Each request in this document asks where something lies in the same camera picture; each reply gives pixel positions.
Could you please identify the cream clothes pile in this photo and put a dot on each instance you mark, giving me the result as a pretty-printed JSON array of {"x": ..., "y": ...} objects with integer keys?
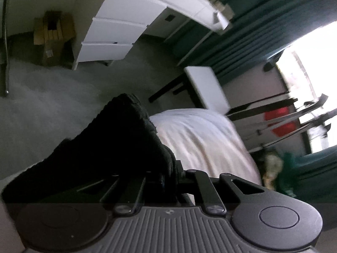
[{"x": 271, "y": 168}]

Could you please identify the dark metal pole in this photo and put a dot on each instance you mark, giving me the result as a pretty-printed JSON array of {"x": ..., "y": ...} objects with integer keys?
[{"x": 5, "y": 44}]

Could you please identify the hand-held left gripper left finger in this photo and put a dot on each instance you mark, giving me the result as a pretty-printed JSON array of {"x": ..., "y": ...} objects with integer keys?
[{"x": 138, "y": 193}]

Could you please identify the bed with pale duvet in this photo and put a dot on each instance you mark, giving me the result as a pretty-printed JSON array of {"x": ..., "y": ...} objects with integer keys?
[{"x": 205, "y": 142}]

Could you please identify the black garment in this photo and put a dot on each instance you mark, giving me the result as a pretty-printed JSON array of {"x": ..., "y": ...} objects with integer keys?
[{"x": 118, "y": 150}]

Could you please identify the white dressing table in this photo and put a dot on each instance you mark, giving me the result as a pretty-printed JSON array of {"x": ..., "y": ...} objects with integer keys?
[{"x": 118, "y": 10}]

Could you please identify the black bag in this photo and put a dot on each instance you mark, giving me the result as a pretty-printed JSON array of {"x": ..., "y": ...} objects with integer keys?
[{"x": 268, "y": 66}]

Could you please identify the teal curtain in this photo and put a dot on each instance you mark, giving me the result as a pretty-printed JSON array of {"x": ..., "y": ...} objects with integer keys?
[
  {"x": 323, "y": 163},
  {"x": 250, "y": 31}
]

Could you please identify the cardboard box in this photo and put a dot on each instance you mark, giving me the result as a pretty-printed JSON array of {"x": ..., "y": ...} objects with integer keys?
[{"x": 52, "y": 34}]

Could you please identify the dark framed window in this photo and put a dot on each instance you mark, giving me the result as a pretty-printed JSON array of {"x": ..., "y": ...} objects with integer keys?
[{"x": 316, "y": 71}]

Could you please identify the silver tripod stand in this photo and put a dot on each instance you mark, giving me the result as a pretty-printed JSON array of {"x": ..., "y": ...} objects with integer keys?
[{"x": 284, "y": 118}]

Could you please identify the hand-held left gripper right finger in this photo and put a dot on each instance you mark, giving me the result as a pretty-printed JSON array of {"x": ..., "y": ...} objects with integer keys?
[{"x": 208, "y": 192}]

